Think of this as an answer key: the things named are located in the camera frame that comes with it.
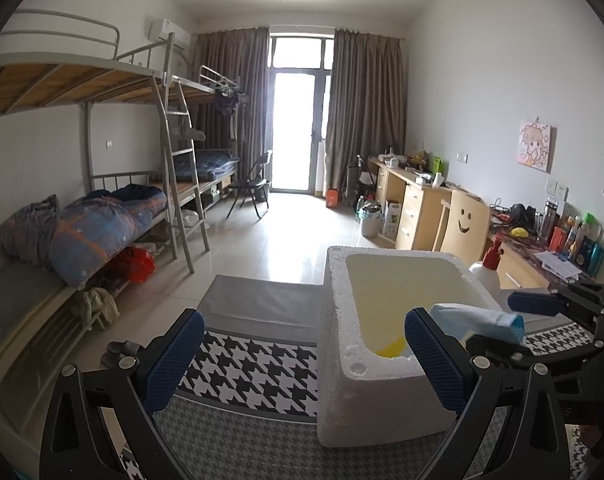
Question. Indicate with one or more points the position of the beige cloth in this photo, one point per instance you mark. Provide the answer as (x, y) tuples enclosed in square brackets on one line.
[(99, 307)]

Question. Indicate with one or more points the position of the row of toiletry bottles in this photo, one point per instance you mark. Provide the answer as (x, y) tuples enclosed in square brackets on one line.
[(581, 245)]

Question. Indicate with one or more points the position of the houndstooth tablecloth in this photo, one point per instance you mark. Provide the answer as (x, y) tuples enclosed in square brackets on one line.
[(252, 360)]

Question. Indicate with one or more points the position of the glass balcony door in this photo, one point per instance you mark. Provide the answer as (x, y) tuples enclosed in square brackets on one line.
[(294, 130)]

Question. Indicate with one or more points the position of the white papers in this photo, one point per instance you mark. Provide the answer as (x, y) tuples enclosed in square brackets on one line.
[(556, 262)]

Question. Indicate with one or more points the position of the yellow soft item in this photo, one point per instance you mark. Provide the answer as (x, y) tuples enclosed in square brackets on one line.
[(394, 347)]

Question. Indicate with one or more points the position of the grey patterned blanket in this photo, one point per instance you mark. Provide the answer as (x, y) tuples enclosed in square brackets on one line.
[(27, 232)]

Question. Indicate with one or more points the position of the white foam box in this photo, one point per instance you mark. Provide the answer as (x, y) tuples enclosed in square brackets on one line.
[(371, 400)]

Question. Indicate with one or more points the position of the white carton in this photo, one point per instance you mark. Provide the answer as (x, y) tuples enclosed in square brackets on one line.
[(390, 217)]

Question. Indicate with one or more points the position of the white air conditioner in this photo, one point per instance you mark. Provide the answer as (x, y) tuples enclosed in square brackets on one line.
[(167, 32)]

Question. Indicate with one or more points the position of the wooden chair with smiley face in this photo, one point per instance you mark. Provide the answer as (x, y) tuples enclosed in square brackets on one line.
[(464, 225)]

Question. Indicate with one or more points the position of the dark blue plaid quilt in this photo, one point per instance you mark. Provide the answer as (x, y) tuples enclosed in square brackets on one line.
[(207, 162)]

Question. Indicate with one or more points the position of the grey mattress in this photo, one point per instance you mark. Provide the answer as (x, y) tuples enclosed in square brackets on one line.
[(17, 290)]

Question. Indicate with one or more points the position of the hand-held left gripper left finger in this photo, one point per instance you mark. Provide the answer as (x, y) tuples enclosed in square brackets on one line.
[(177, 360)]

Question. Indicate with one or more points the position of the blue and orange quilt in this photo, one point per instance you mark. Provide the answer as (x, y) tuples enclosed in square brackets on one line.
[(97, 230)]

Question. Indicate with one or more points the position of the grey metal bunk bed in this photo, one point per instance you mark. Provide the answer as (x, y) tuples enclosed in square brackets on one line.
[(207, 87), (107, 77)]

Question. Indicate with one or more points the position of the white pump bottle red top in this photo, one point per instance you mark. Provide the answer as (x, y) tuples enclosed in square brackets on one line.
[(491, 257)]

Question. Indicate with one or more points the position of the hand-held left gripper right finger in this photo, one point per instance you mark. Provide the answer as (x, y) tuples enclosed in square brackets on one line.
[(431, 360)]

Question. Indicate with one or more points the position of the orange box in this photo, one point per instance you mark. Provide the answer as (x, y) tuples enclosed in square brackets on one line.
[(333, 198)]

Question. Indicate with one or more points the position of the black folding chair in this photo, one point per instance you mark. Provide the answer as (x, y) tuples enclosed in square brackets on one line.
[(257, 175)]

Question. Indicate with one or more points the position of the white trash bin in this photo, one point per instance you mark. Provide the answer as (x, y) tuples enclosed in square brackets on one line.
[(371, 222)]

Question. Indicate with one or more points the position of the grey slippers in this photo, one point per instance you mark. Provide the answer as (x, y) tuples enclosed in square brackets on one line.
[(122, 352)]

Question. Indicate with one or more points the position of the wooden desk with patterned top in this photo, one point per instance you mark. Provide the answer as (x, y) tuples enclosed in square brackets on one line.
[(521, 265)]

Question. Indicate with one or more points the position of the cartoon wall picture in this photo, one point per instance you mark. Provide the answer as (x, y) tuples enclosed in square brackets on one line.
[(534, 145)]

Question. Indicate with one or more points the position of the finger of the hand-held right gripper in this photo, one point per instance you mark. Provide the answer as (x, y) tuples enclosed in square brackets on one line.
[(531, 302), (501, 347)]

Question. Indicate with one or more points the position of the brown curtain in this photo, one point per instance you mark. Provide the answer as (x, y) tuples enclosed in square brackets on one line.
[(364, 110), (232, 60)]

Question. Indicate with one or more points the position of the yellow object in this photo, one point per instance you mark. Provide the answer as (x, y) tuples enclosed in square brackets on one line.
[(519, 232)]

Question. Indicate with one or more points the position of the light blue cloth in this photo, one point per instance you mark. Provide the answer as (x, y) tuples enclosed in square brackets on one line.
[(476, 320)]

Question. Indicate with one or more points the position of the red plastic bag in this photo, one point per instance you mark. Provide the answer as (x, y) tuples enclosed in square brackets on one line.
[(134, 265)]

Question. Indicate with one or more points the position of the hanging dark clothes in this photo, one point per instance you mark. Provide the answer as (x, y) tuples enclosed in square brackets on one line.
[(226, 102)]

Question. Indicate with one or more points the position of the wooden desk with drawers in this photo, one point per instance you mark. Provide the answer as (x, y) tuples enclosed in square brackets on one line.
[(411, 205)]

